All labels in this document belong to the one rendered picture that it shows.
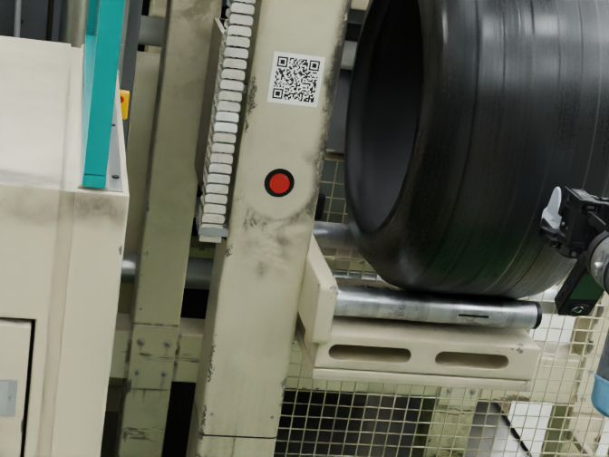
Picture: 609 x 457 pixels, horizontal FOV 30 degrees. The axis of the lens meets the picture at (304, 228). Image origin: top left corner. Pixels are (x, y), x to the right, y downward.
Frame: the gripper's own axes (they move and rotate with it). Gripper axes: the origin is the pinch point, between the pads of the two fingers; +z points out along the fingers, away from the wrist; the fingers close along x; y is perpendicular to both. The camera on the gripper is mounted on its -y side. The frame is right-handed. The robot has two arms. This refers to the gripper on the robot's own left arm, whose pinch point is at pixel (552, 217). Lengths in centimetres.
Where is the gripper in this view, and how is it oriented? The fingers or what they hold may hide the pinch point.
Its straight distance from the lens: 160.2
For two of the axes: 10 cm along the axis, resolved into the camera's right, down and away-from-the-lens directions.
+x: -9.7, -0.8, -2.2
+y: 1.6, -9.3, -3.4
